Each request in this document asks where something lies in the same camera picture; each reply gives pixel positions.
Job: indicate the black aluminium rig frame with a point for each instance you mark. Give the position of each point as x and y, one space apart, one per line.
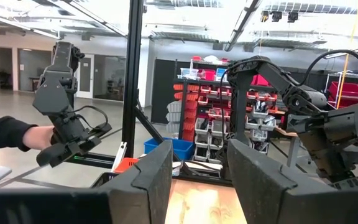
132 77

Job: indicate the rack with red bins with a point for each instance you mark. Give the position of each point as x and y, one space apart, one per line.
350 90

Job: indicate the shelf with parts bins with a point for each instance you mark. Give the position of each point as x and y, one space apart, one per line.
204 102

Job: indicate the blue plastic bin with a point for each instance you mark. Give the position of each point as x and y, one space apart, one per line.
183 149

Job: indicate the black partition panel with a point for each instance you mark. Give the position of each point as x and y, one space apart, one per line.
163 90

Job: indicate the person's hand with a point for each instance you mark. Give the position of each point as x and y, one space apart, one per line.
39 137

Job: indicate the orange perforated plastic basket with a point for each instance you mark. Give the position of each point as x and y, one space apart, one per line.
126 164

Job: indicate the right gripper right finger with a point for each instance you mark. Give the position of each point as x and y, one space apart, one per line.
259 193

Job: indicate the person's forearm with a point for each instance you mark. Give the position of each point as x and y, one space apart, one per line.
2 132

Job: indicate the black perforated plastic basket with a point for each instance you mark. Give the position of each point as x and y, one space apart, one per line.
104 180

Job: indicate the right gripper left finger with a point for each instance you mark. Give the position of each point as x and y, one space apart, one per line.
141 199

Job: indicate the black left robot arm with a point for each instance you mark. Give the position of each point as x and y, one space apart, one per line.
278 81

